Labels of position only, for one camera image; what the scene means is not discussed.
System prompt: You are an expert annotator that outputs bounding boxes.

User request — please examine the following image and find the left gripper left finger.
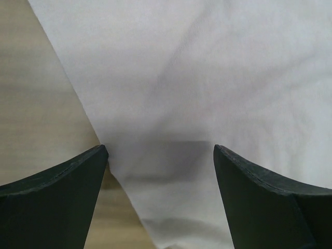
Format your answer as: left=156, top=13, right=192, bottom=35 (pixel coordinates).
left=1, top=145, right=108, bottom=248

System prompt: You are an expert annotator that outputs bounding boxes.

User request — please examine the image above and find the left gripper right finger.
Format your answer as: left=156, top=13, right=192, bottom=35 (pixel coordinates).
left=213, top=145, right=331, bottom=249

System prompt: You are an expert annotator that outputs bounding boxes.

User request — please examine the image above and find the beige t shirt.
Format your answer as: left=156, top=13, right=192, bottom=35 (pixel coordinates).
left=30, top=1, right=331, bottom=248

